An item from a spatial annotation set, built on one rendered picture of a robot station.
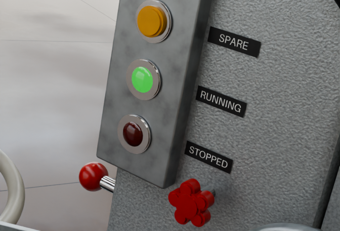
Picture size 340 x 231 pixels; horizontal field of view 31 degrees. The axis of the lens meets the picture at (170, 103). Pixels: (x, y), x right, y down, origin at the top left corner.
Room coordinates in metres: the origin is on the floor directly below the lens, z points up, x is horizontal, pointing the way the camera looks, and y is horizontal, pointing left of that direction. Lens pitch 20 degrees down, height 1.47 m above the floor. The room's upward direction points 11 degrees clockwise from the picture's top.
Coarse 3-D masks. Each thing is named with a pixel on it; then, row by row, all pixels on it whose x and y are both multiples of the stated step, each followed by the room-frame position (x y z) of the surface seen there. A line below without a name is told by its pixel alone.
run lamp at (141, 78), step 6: (138, 72) 0.49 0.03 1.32; (144, 72) 0.49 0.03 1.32; (132, 78) 0.49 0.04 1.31; (138, 78) 0.49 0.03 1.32; (144, 78) 0.49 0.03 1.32; (150, 78) 0.49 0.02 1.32; (138, 84) 0.49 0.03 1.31; (144, 84) 0.49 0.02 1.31; (150, 84) 0.48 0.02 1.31; (138, 90) 0.49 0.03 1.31; (144, 90) 0.49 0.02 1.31
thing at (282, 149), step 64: (256, 0) 0.47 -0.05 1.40; (320, 0) 0.44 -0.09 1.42; (256, 64) 0.46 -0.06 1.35; (320, 64) 0.44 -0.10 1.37; (192, 128) 0.48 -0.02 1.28; (256, 128) 0.46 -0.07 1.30; (320, 128) 0.43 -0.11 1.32; (128, 192) 0.51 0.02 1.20; (256, 192) 0.45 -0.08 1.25; (320, 192) 0.43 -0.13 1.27
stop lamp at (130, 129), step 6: (126, 126) 0.49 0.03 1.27; (132, 126) 0.49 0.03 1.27; (138, 126) 0.49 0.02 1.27; (126, 132) 0.49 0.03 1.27; (132, 132) 0.49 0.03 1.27; (138, 132) 0.49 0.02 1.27; (126, 138) 0.49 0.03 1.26; (132, 138) 0.49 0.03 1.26; (138, 138) 0.48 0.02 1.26; (132, 144) 0.49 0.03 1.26; (138, 144) 0.49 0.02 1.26
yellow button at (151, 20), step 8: (144, 8) 0.49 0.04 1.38; (152, 8) 0.49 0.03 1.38; (144, 16) 0.49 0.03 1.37; (152, 16) 0.49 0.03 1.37; (160, 16) 0.48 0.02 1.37; (144, 24) 0.49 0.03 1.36; (152, 24) 0.48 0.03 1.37; (160, 24) 0.48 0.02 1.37; (144, 32) 0.49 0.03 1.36; (152, 32) 0.48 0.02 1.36; (160, 32) 0.48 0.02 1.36
